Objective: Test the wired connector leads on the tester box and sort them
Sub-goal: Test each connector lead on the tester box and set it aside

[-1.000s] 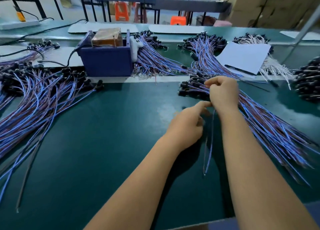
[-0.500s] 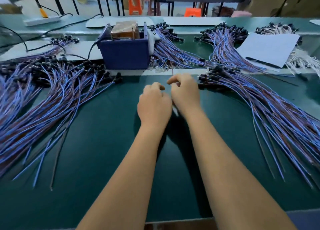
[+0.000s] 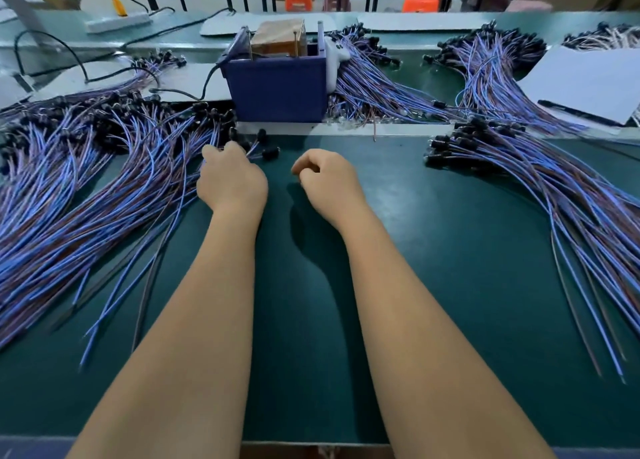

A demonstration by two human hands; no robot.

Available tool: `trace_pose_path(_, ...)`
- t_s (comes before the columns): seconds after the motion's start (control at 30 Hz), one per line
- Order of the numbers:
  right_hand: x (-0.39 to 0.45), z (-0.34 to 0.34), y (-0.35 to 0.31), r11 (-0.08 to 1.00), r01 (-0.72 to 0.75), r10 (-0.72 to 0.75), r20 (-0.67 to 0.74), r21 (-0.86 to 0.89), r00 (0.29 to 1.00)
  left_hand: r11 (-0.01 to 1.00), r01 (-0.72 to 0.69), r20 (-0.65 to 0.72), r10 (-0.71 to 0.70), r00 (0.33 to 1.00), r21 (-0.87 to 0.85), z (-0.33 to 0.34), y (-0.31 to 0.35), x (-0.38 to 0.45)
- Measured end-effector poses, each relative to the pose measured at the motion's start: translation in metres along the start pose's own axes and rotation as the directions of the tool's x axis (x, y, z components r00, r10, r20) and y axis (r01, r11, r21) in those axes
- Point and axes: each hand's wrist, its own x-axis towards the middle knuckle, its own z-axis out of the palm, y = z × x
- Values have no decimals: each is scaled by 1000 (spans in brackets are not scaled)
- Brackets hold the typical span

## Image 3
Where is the person's right hand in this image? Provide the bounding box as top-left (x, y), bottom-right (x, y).
top-left (291, 148), bottom-right (369, 233)

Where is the person's left hand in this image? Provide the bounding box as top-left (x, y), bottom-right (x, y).
top-left (197, 140), bottom-right (269, 220)

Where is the blue plastic tester box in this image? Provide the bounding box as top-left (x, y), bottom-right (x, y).
top-left (220, 22), bottom-right (329, 123)

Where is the pile of wired lamps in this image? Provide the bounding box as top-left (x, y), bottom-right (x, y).
top-left (425, 118), bottom-right (640, 380)
top-left (0, 78), bottom-right (281, 370)

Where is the person's right forearm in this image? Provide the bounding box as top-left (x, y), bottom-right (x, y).
top-left (338, 218), bottom-right (556, 459)

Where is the person's left forearm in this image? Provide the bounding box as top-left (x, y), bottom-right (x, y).
top-left (68, 208), bottom-right (266, 459)

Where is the white power strip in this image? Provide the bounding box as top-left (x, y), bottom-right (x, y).
top-left (85, 12), bottom-right (153, 33)

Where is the white flat mat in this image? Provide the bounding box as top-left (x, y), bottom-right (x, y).
top-left (355, 12), bottom-right (491, 33)
top-left (200, 12), bottom-right (336, 37)
top-left (35, 62), bottom-right (233, 103)

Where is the brown cardboard block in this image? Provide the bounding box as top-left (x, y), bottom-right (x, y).
top-left (250, 18), bottom-right (307, 57)

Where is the white plastic device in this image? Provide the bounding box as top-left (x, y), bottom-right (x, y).
top-left (0, 68), bottom-right (31, 100)

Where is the black pen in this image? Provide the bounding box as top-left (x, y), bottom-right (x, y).
top-left (537, 100), bottom-right (623, 128)

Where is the pink plastic stool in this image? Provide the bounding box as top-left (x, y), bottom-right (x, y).
top-left (505, 0), bottom-right (553, 13)

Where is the white paper sheet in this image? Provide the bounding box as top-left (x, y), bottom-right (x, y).
top-left (518, 46), bottom-right (640, 127)

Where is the loose grey wire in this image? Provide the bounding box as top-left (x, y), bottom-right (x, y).
top-left (132, 238), bottom-right (163, 350)

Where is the black power cable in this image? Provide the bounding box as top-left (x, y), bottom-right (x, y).
top-left (12, 6), bottom-right (236, 80)

